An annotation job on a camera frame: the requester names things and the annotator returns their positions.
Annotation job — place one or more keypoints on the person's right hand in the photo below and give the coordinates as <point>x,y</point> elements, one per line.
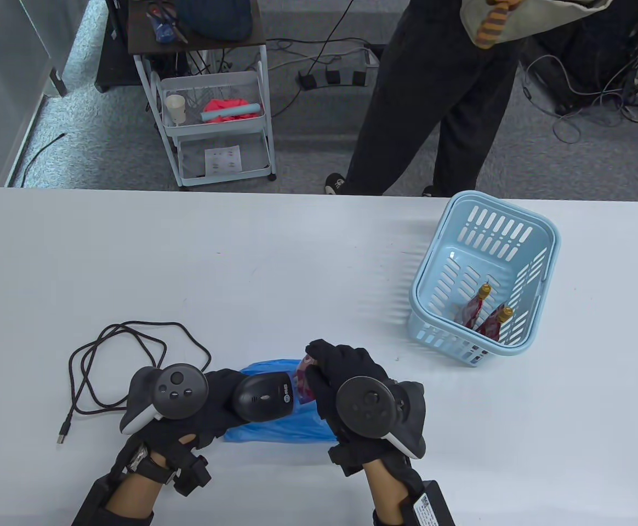
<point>346,364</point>

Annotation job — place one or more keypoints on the person's left hand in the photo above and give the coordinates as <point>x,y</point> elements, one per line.
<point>209,416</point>

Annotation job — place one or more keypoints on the red ketchup package gold cap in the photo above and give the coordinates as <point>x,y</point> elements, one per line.
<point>494,323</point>
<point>303,383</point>
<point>475,307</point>

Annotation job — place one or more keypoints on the blue plastic bag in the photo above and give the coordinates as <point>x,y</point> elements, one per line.
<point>286,430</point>

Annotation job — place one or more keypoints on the person's left forearm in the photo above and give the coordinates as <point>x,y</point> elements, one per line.
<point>138,490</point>

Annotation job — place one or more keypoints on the grey white left hand controller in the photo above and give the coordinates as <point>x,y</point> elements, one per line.
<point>179,392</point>

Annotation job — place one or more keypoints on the light blue plastic basket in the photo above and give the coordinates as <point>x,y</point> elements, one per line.
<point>497,263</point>

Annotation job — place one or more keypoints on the printed paper sheet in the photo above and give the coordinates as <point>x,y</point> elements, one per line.
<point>223,160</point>

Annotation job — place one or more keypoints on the white rolling cart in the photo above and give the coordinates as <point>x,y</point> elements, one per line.
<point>215,129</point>

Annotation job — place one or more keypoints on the teal roll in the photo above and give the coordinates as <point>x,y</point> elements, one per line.
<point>228,112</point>

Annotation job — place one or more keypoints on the black power adapter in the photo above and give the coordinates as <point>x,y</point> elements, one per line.
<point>308,81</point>
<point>332,76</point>
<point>358,78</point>

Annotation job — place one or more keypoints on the red cloth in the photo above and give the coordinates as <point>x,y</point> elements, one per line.
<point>223,104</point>

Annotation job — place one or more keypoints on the white paper cup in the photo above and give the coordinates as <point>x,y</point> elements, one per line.
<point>175,107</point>

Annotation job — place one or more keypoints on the black cabinet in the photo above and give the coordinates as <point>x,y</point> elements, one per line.
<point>113,66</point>

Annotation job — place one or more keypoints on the dark blue bag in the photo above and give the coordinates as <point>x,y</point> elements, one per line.
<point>215,19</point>

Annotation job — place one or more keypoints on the blue packet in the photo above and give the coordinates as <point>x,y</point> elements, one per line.
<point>161,27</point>

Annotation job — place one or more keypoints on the black computer case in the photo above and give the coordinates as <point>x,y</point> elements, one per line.
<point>598,60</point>

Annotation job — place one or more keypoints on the cream cloth bag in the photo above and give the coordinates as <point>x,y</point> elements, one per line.
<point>543,16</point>

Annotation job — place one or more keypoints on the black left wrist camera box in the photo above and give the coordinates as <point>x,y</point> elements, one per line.
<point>94,501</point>

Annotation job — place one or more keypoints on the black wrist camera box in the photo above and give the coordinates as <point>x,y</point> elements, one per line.
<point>94,501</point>
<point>431,509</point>

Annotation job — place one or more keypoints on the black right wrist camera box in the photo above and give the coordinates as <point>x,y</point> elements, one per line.
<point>431,509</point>

